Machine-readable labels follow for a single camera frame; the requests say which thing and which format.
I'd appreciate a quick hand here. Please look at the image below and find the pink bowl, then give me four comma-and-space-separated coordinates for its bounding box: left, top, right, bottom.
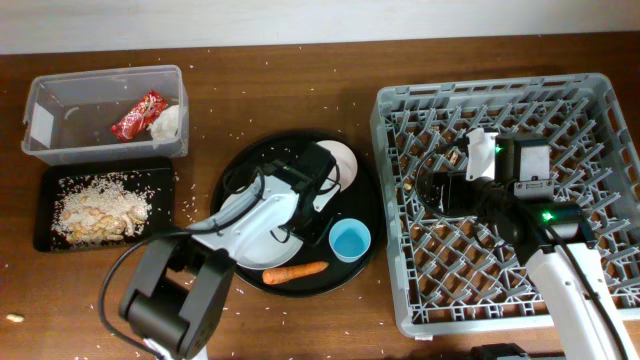
317, 140, 358, 192

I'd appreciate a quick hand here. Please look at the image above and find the light grey plate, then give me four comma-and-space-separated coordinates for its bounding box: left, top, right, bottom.
210, 195, 303, 270

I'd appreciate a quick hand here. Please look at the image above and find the white tissue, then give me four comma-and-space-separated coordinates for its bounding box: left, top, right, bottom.
148, 105, 180, 141

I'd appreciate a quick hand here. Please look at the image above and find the red snack wrapper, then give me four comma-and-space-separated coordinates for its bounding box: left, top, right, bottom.
111, 90, 168, 142

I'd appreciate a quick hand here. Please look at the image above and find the rice and peanut waste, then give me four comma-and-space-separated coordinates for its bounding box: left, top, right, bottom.
51, 172, 155, 246

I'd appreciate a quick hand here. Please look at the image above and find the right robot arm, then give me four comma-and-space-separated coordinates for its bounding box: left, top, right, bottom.
414, 129, 638, 359

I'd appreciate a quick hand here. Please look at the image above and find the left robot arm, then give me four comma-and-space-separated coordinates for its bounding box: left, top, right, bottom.
97, 142, 341, 359

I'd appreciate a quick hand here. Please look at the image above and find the grey dishwasher rack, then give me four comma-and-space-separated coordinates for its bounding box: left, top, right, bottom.
370, 73, 639, 339

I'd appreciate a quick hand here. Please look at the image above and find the round black tray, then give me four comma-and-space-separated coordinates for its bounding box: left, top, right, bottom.
210, 130, 386, 298

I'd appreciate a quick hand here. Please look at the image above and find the blue cup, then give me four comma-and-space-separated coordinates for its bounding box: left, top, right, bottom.
329, 218, 372, 263

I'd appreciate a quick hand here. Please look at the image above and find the orange carrot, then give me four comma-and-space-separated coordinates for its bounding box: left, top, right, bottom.
262, 261, 329, 285

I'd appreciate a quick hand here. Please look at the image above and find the clear plastic bin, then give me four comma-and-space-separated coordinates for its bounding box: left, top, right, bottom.
21, 65, 189, 165

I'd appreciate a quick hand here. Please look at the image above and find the black rectangular tray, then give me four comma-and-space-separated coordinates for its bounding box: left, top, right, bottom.
33, 157, 175, 252

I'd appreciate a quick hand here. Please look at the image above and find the peanut on table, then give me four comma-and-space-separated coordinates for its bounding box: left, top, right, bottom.
6, 313, 24, 323

